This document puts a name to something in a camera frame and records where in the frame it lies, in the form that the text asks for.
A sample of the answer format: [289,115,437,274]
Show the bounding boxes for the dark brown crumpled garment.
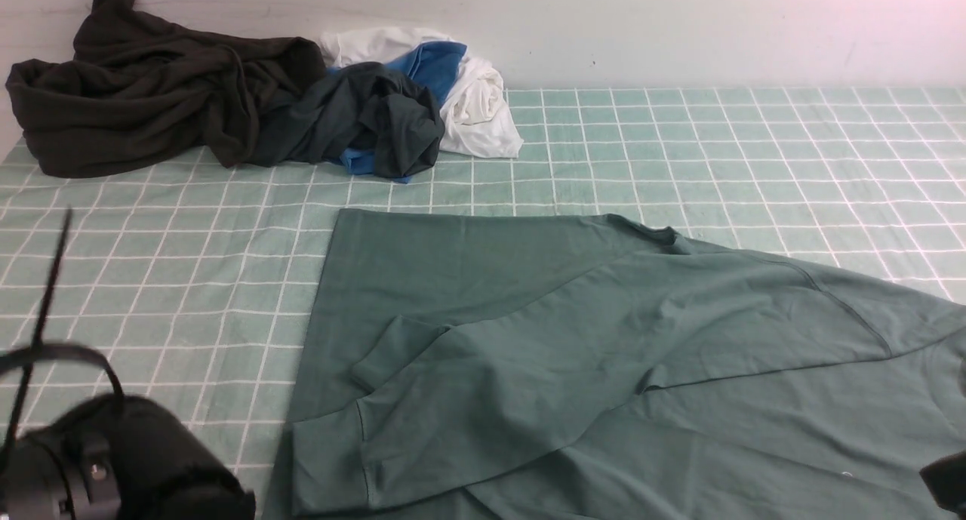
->
[5,0,327,177]

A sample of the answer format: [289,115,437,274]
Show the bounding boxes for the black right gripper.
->
[920,452,966,517]

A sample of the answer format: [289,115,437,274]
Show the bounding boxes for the blue crumpled garment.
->
[329,41,466,183]

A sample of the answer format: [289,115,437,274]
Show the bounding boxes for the green checkered tablecloth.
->
[2,87,964,519]

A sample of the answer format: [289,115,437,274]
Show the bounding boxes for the green long-sleeved shirt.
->
[262,208,964,519]

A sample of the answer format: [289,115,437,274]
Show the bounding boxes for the dark green crumpled shirt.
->
[246,63,445,179]

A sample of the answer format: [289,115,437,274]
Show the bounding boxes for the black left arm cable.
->
[0,208,125,460]

